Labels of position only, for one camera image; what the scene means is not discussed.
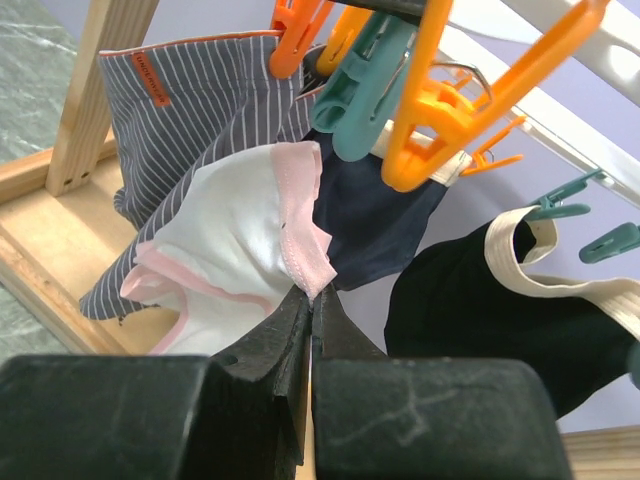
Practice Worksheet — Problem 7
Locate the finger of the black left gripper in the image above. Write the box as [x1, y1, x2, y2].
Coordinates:
[332, 0, 428, 20]

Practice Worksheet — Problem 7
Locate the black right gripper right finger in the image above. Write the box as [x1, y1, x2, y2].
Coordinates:
[312, 284, 386, 360]

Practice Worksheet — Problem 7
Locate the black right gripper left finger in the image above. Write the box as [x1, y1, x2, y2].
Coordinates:
[213, 287, 310, 465]

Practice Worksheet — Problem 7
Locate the white pink-trimmed underwear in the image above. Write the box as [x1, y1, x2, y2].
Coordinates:
[120, 141, 337, 356]

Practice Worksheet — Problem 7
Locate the white oval clip hanger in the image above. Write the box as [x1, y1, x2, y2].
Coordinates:
[439, 1, 639, 205]

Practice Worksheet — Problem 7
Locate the navy blue underwear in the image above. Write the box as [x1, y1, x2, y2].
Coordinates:
[305, 130, 471, 291]

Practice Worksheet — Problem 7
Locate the black underwear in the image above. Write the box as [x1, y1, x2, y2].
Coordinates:
[384, 207, 639, 417]

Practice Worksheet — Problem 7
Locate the grey striped underwear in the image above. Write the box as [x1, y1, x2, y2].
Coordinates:
[80, 30, 323, 320]

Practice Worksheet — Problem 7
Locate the teal clothes peg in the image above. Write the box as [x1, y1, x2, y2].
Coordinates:
[311, 11, 417, 162]
[579, 222, 639, 264]
[524, 168, 604, 221]

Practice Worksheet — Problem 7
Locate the wooden hanging rack frame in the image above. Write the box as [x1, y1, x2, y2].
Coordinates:
[1, 1, 157, 354]

